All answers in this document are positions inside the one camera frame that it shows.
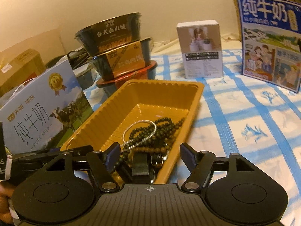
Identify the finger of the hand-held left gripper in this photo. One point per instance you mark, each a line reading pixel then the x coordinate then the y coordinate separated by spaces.
pixel 77 150

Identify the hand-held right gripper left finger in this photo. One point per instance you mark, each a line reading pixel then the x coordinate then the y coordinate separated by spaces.
pixel 114 154

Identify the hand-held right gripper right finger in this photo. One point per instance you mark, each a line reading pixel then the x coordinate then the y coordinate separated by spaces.
pixel 188 156

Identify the yellow plastic tray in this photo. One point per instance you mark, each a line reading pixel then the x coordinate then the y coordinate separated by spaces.
pixel 145 108

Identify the person's left hand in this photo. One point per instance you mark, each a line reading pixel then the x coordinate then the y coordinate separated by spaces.
pixel 5 197

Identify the light blue milk gift box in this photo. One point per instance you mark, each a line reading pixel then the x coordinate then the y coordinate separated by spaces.
pixel 42 113

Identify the red instant rice bowl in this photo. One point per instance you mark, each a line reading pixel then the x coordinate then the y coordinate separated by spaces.
pixel 141 73

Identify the orange label instant rice bowl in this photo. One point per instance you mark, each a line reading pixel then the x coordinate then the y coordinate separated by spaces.
pixel 122 61

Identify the taped brown cardboard box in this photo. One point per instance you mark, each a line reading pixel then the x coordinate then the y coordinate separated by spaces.
pixel 18 68

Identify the small white product box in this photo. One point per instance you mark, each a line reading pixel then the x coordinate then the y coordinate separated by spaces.
pixel 202 49

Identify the black instant rice bowl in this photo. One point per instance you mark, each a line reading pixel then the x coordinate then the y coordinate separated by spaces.
pixel 110 35

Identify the blue illustrated milk carton box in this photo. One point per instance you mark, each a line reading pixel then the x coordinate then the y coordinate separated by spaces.
pixel 270 47

